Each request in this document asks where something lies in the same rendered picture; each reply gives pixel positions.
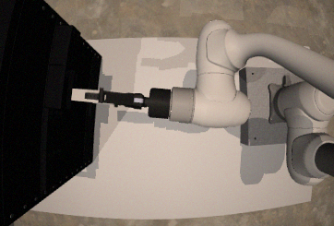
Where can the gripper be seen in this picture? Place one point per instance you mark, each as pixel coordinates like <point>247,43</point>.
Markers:
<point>158,101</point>

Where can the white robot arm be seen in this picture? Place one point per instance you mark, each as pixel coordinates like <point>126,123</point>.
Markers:
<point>215,102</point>

